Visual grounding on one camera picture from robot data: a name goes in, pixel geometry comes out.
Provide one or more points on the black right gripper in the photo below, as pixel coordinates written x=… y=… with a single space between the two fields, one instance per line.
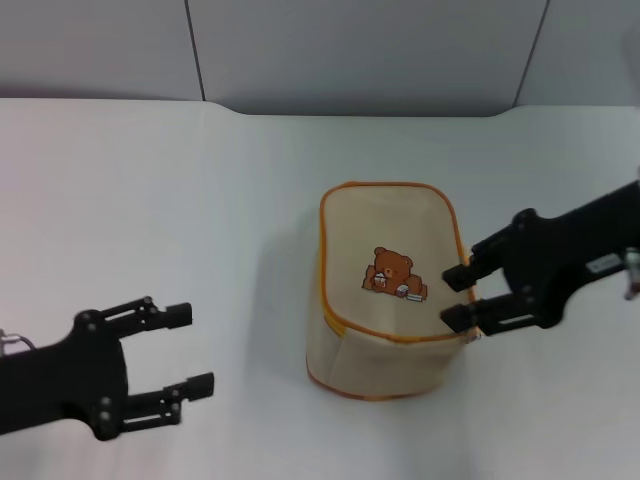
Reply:
x=555 y=250

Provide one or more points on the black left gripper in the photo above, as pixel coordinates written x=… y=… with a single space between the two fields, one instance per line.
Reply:
x=65 y=390

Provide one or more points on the beige food bag orange trim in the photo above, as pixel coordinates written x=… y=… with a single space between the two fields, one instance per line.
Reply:
x=390 y=345

